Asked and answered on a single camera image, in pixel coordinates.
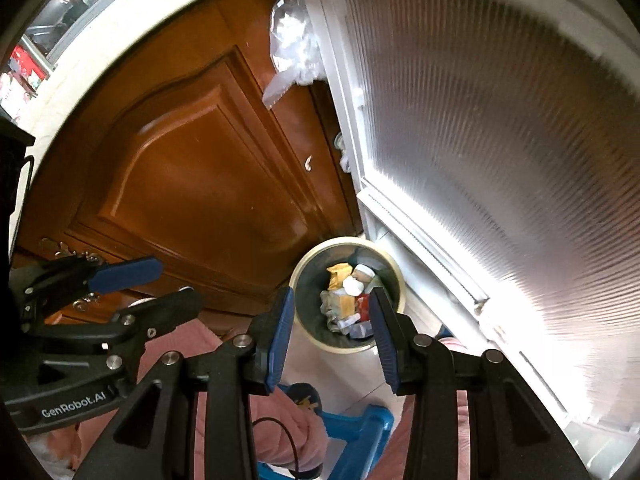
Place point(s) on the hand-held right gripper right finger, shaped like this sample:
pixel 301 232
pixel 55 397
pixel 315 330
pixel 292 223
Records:
pixel 387 345

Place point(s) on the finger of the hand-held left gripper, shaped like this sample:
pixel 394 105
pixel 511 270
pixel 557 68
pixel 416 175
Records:
pixel 125 272
pixel 165 312

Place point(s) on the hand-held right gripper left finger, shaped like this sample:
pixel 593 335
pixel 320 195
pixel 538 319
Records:
pixel 280 340

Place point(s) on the yellow toothpaste box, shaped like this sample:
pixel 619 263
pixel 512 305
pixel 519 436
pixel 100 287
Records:
pixel 345 305

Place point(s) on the dark trash bin cream rim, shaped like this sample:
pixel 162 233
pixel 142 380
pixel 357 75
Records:
pixel 312 260

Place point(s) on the red packet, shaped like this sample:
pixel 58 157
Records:
pixel 364 307

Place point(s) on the blue plastic stool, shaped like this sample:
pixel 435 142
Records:
pixel 360 425

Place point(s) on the gold wrapper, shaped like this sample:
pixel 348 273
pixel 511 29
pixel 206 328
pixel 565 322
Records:
pixel 339 272

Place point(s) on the person's pink trousers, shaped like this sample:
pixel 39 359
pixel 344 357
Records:
pixel 305 440

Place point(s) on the wooden cabinet door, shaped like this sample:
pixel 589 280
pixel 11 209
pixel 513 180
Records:
pixel 200 160

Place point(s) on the frosted glass sliding door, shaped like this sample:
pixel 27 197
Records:
pixel 475 135

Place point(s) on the red label bottle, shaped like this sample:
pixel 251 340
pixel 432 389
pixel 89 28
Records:
pixel 25 60

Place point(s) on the window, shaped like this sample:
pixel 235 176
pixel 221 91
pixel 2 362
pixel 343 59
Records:
pixel 65 10

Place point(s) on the hanging clear plastic bag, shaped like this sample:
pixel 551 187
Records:
pixel 292 45

